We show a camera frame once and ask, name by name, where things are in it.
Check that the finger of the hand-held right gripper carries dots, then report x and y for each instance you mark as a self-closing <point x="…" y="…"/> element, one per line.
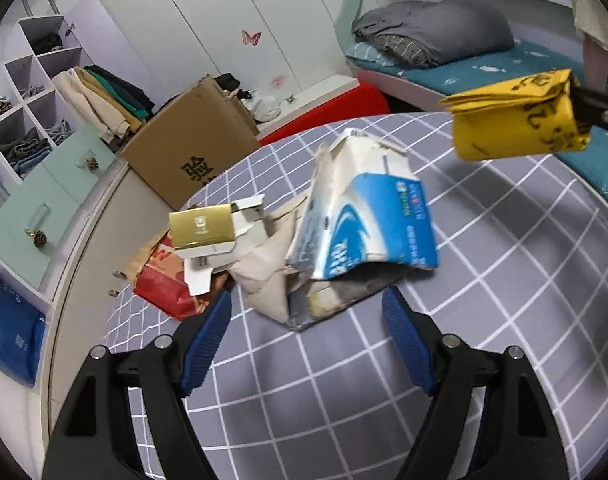
<point x="596" y="102"/>

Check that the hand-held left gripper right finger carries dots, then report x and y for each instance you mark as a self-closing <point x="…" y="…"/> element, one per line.
<point x="409" y="345"/>

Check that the bed with teal sheet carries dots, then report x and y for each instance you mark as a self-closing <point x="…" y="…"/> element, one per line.
<point x="484" y="67"/>

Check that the crumpled beige paper bag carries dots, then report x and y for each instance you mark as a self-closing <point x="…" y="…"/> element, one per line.
<point x="264" y="270"/>

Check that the gold white small box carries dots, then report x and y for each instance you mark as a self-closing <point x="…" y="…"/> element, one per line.
<point x="201" y="225"/>

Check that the black hanging garment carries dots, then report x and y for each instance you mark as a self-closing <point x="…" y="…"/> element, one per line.
<point x="126" y="85"/>

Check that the grey checked tablecloth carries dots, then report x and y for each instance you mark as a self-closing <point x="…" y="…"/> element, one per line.
<point x="509" y="260"/>

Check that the blue bag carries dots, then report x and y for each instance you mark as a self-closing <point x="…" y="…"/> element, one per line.
<point x="13" y="330"/>

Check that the grey blanket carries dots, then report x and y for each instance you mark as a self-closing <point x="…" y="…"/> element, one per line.
<point x="444" y="30"/>

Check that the large cardboard box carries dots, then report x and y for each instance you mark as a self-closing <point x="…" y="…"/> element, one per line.
<point x="183" y="130"/>

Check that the white cubby shelf unit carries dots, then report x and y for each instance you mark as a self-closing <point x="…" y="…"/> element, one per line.
<point x="38" y="58"/>

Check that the mint drawer unit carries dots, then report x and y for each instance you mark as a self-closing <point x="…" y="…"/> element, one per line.
<point x="58" y="185"/>

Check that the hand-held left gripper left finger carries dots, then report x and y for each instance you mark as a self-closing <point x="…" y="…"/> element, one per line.
<point x="206" y="345"/>

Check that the green garment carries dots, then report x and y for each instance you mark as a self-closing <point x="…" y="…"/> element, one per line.
<point x="131" y="105"/>

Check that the black clothing pile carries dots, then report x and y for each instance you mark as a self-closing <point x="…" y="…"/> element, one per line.
<point x="228" y="82"/>

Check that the blue white tissue box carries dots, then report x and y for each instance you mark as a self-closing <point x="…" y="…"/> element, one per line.
<point x="364" y="210"/>

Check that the white plastic bag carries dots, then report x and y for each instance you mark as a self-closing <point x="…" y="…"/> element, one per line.
<point x="266" y="107"/>

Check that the beige jacket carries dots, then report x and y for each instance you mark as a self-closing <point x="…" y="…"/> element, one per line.
<point x="88" y="100"/>

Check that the red storage bench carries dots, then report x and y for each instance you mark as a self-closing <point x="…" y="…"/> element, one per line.
<point x="344" y="107"/>

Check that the yellow packet with black print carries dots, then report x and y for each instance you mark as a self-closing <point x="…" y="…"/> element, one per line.
<point x="514" y="115"/>

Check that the red paper bag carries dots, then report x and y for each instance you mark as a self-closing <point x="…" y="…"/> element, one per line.
<point x="161" y="285"/>

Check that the pink butterfly sticker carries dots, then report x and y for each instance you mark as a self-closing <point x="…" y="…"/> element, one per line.
<point x="251" y="38"/>

